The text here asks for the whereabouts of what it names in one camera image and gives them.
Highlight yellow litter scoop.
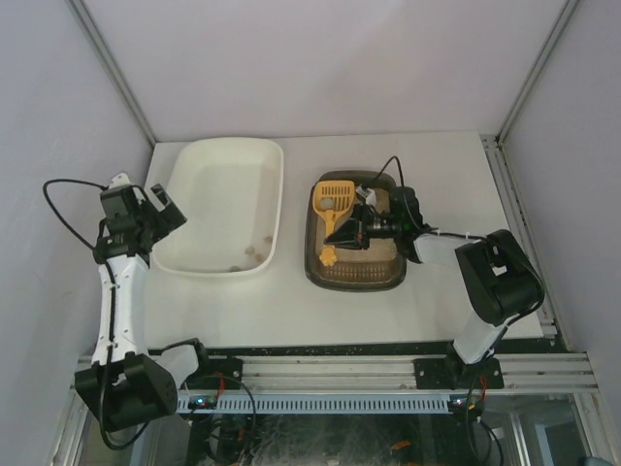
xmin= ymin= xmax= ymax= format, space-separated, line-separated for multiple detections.
xmin=312 ymin=180 xmax=355 ymax=239

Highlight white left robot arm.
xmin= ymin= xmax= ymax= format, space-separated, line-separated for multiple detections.
xmin=75 ymin=174 xmax=199 ymax=433

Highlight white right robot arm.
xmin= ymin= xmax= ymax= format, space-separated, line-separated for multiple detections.
xmin=317 ymin=186 xmax=545 ymax=366

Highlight dark brown litter box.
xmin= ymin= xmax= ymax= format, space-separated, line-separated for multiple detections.
xmin=305 ymin=170 xmax=407 ymax=292

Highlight white plastic bin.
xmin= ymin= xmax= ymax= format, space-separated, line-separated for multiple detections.
xmin=153 ymin=137 xmax=284 ymax=278

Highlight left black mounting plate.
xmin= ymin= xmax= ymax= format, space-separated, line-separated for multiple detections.
xmin=183 ymin=356 xmax=244 ymax=390

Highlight black mounting plate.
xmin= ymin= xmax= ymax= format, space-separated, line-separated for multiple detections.
xmin=183 ymin=356 xmax=244 ymax=390
xmin=413 ymin=357 xmax=505 ymax=390

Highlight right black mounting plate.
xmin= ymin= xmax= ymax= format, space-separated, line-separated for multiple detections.
xmin=413 ymin=357 xmax=505 ymax=390

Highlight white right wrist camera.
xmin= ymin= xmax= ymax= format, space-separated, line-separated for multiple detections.
xmin=355 ymin=184 xmax=377 ymax=207

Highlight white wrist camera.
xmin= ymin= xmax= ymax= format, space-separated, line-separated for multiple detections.
xmin=355 ymin=184 xmax=377 ymax=207
xmin=107 ymin=172 xmax=132 ymax=190

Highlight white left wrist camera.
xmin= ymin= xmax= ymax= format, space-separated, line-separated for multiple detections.
xmin=107 ymin=172 xmax=132 ymax=190

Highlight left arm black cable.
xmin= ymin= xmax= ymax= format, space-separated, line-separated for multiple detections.
xmin=42 ymin=178 xmax=111 ymax=251

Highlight right side aluminium rail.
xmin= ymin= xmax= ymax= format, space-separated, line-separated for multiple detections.
xmin=480 ymin=135 xmax=561 ymax=340

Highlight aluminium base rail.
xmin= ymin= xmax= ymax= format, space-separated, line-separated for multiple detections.
xmin=68 ymin=352 xmax=600 ymax=393

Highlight left aluminium frame post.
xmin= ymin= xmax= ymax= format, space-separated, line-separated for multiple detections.
xmin=65 ymin=0 xmax=157 ymax=150

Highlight aluminium frame post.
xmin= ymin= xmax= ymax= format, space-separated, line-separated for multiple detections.
xmin=495 ymin=0 xmax=582 ymax=145
xmin=65 ymin=0 xmax=157 ymax=150

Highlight grey slotted cable duct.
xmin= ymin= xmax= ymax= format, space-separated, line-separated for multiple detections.
xmin=177 ymin=393 xmax=451 ymax=415

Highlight right aluminium frame post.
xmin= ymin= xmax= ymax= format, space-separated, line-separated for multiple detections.
xmin=495 ymin=0 xmax=582 ymax=145

